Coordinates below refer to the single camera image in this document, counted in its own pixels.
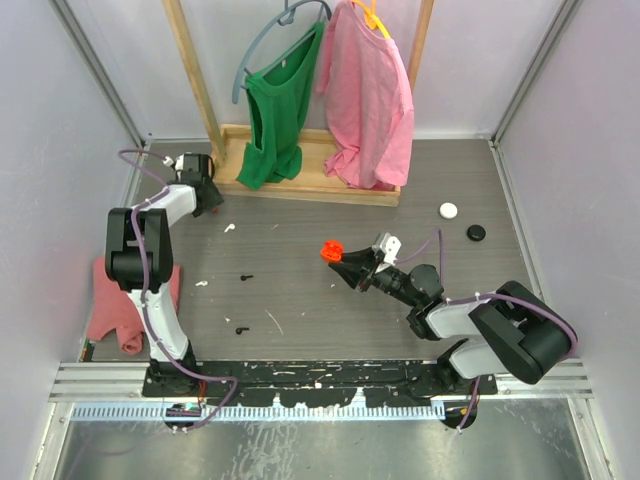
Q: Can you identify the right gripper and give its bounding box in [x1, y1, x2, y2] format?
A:
[329, 245, 420, 308]

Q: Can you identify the orange earbud case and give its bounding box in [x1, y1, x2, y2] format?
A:
[320, 240, 344, 263]

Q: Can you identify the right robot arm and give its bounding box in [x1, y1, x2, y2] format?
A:
[322, 247, 578, 394]

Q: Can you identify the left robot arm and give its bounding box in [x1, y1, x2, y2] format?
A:
[105, 149, 226, 396]

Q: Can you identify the wooden clothes rack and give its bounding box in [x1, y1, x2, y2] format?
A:
[162, 1, 434, 207]

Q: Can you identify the green t-shirt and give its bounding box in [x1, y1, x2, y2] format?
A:
[237, 21, 325, 190]

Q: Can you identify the red folded cloth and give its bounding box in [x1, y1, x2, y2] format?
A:
[85, 255, 183, 357]

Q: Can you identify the pink t-shirt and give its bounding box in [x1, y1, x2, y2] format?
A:
[316, 1, 414, 190]

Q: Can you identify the yellow hanger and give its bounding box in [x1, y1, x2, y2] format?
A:
[350, 0, 391, 39]

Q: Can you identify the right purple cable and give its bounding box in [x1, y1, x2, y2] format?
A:
[397, 228, 580, 431]

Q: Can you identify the purple cable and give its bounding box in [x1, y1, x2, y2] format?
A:
[397, 228, 580, 431]
[117, 148, 239, 431]

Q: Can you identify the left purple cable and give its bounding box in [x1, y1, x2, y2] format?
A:
[117, 148, 239, 431]

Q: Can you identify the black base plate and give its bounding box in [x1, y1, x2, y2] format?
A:
[142, 359, 500, 409]

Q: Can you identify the white cable duct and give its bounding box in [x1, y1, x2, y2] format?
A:
[70, 399, 445, 423]

